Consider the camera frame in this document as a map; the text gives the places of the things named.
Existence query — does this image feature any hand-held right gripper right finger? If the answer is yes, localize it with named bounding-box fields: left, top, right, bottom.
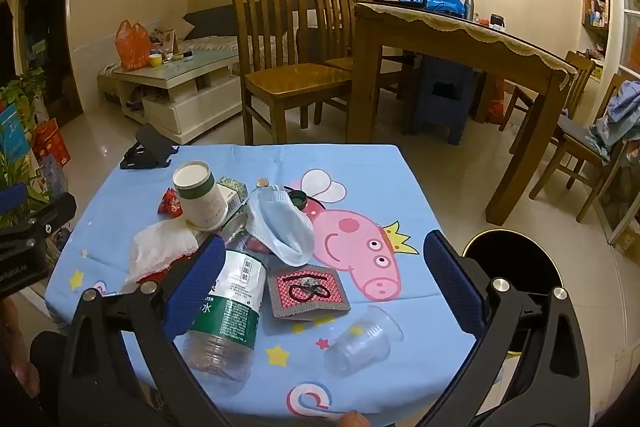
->
left=422, top=229, right=592, bottom=427

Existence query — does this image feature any patterned snack packet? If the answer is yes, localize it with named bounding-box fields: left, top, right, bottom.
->
left=266, top=267, right=352, bottom=321

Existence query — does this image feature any grey sofa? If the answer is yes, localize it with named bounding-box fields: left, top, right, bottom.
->
left=97, top=3, right=321, bottom=72

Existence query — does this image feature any person's left forearm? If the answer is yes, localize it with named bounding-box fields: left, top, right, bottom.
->
left=0, top=296, right=42, bottom=402

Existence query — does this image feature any dark doorway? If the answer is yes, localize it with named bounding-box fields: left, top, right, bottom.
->
left=14, top=0, right=84, bottom=120

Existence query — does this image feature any black round trash bin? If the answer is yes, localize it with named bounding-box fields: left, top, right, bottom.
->
left=461, top=229, right=568, bottom=358

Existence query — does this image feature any blue cartoon pig tablecloth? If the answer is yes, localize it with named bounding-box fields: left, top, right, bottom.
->
left=44, top=143, right=483, bottom=420

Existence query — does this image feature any blue plastic bag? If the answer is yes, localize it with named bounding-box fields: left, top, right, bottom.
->
left=402, top=0, right=467, bottom=16

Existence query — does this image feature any blue printed box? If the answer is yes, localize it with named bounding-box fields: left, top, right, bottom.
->
left=0, top=103, right=35, bottom=160

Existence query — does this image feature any orange plastic bag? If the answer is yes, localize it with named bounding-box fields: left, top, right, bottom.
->
left=114, top=20, right=152, bottom=72

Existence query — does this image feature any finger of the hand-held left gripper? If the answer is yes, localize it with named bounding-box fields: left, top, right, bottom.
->
left=0, top=184, right=29, bottom=211

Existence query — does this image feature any wooden chair with clothes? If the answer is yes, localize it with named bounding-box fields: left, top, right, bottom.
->
left=529, top=73, right=633, bottom=224

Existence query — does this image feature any blue plastic stool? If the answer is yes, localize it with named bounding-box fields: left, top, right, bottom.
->
left=411, top=55, right=477, bottom=146

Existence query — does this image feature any white green carton box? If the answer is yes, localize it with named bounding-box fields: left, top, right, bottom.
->
left=214, top=176, right=250, bottom=214

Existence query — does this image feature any green label plastic water bottle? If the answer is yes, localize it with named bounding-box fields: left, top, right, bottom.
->
left=181, top=213, right=269, bottom=384

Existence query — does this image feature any red candy wrapper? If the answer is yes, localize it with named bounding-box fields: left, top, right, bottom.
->
left=157, top=187, right=184, bottom=219

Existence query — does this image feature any green potted plant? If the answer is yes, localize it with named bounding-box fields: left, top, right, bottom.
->
left=0, top=66, right=56, bottom=228

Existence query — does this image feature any wooden dining table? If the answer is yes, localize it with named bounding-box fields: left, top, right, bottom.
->
left=346, top=1, right=579, bottom=227

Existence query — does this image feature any white tissue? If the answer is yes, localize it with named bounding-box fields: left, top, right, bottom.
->
left=124, top=221, right=201, bottom=285

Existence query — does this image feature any red gift box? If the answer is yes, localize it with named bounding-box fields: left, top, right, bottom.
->
left=31, top=118, right=72, bottom=168

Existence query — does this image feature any lace table cover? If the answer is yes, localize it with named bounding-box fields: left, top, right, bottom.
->
left=354, top=2, right=579, bottom=88

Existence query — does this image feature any white coffee table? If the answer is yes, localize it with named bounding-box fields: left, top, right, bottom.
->
left=97, top=49, right=244, bottom=146

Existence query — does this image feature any wooden slat-back chair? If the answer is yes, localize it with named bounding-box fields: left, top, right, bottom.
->
left=228, top=0, right=355, bottom=146
left=309, top=0, right=383, bottom=130

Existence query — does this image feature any blue face mask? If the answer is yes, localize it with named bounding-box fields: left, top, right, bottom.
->
left=247, top=187, right=316, bottom=268

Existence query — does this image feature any recessed wall shelf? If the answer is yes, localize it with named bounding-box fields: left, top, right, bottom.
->
left=581, top=0, right=615, bottom=68

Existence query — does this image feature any white green paper cup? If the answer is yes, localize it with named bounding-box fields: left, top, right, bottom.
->
left=172, top=160, right=231, bottom=231

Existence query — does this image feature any white framed glass door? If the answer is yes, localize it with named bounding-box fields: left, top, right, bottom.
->
left=616, top=0, right=640, bottom=80

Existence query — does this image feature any clear plastic cup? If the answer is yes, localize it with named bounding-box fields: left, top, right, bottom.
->
left=323, top=305, right=405, bottom=377

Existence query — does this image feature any black phone stand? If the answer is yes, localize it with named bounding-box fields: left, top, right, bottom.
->
left=119, top=123, right=180, bottom=172

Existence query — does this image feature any pile of light blue clothes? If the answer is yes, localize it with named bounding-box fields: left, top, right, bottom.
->
left=586, top=80, right=640, bottom=161

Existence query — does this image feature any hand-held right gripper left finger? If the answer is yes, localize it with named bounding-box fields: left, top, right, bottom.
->
left=59, top=234, right=236, bottom=427

